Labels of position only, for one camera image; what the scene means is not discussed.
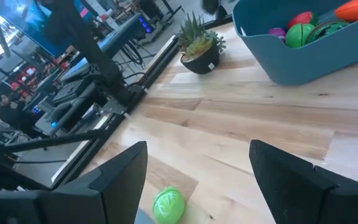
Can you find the potted succulent plant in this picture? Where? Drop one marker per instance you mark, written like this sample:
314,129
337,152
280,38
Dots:
200,59

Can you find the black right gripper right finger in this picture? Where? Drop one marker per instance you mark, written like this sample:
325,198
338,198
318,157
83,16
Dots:
291,196

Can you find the computer with blue lights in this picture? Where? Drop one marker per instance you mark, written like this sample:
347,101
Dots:
120,34

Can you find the person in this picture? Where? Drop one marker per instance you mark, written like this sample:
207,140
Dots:
11,115

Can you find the teal plastic bin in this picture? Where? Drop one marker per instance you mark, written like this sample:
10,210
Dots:
306,65

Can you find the purple toy onion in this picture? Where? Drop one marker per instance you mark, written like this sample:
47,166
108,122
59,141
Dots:
277,31

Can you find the blue-screen computer monitor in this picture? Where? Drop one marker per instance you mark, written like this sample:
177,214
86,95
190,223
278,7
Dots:
20,18

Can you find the light green toy cabbage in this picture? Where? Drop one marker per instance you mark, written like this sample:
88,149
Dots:
168,205

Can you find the grey folded cloth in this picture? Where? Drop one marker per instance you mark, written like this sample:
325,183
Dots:
143,217

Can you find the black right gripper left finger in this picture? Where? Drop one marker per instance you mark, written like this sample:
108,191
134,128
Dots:
113,199

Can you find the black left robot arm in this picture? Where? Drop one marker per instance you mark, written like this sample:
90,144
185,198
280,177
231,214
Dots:
82,40

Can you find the black computer mouse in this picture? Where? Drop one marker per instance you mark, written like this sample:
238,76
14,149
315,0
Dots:
59,113

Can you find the black keyboard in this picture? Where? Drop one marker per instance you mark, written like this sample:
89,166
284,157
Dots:
68,91

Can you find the striped green toy watermelon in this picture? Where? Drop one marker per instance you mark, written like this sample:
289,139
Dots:
329,29

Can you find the orange toy carrot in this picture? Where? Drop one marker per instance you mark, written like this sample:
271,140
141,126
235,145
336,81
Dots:
356,9

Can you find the red toy strawberry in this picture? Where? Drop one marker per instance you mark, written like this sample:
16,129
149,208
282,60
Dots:
300,19

